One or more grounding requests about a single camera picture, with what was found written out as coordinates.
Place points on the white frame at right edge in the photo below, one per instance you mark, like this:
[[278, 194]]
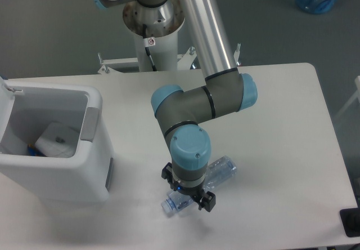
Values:
[[353, 98]]

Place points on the white plastic trash can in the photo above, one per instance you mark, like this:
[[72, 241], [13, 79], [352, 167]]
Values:
[[27, 109]]

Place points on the black device at table edge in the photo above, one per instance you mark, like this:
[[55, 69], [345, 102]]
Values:
[[350, 221]]

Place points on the blue snack packet in bin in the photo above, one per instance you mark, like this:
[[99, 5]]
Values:
[[33, 151]]

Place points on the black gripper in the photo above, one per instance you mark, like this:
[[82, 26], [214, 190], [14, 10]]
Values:
[[205, 200]]

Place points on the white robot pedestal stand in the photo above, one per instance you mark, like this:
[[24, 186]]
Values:
[[157, 47]]

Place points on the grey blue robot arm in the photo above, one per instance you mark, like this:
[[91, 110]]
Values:
[[179, 113]]

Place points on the white plastic wrapper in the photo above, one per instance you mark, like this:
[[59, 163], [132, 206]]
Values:
[[58, 140]]

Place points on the clear plastic water bottle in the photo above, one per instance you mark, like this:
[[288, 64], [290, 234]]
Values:
[[217, 173]]

